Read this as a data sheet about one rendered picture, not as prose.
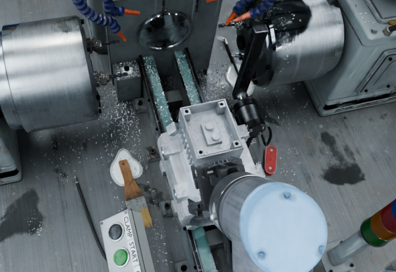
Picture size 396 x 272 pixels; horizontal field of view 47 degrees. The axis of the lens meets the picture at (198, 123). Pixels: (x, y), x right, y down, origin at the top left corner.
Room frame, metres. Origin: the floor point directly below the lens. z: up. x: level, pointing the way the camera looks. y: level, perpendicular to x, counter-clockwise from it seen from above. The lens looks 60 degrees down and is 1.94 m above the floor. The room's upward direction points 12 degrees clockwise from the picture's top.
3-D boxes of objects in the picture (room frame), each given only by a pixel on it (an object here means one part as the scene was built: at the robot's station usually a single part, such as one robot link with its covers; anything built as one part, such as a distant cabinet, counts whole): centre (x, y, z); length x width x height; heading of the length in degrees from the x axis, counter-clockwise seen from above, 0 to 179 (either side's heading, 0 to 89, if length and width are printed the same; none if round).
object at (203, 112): (0.46, -0.03, 1.11); 0.12 x 0.11 x 0.07; 28
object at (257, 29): (0.65, -0.09, 1.12); 0.04 x 0.03 x 0.26; 27
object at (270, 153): (0.59, -0.22, 0.81); 0.09 x 0.03 x 0.02; 2
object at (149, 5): (0.84, 0.16, 0.97); 0.30 x 0.11 x 0.34; 117
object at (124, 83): (0.72, 0.22, 0.86); 0.07 x 0.06 x 0.12; 117
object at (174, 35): (0.79, 0.13, 1.01); 0.15 x 0.02 x 0.15; 117
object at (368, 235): (0.35, -0.42, 1.05); 0.06 x 0.06 x 0.04
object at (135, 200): (0.41, 0.13, 0.80); 0.21 x 0.05 x 0.01; 31
